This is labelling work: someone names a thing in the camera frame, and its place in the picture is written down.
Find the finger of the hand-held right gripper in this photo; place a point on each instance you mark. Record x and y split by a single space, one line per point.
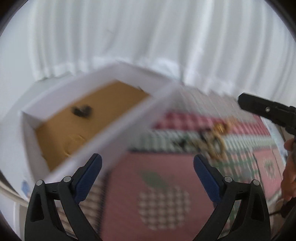
266 107

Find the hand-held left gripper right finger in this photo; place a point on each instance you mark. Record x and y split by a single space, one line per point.
207 178

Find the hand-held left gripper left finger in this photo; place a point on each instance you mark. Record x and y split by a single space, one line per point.
89 178

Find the white cardboard box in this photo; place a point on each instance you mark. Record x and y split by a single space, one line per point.
92 115

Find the dark jewelry piece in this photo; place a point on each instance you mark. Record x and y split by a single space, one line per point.
81 110

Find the person's right hand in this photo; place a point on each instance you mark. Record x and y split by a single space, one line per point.
289 176

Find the patchwork plaid cloth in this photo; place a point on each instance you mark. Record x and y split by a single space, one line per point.
161 185

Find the white curtain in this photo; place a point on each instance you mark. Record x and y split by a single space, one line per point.
148 37

